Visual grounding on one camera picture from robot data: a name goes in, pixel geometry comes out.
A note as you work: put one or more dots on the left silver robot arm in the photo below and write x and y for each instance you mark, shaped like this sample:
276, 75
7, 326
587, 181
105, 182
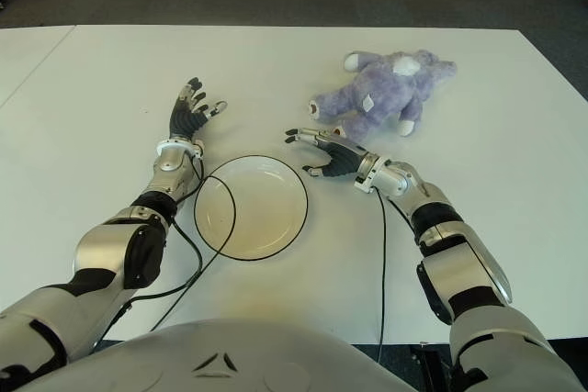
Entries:
115, 245

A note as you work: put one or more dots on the purple plush bear doll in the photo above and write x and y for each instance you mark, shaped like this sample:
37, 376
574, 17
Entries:
390, 89

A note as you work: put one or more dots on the silver robot torso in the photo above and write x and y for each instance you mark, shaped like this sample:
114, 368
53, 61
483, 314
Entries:
229, 355

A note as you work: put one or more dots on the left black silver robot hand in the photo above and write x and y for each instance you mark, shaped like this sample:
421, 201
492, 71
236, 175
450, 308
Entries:
186, 116

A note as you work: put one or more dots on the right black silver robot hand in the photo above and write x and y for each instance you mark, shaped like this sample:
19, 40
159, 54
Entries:
342, 158

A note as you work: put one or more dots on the white plate with black rim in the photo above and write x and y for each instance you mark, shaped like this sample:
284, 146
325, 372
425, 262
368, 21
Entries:
262, 213

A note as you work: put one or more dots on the black metal frame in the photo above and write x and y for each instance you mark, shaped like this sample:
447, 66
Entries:
432, 366

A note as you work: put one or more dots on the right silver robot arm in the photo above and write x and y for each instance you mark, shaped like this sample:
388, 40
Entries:
459, 263

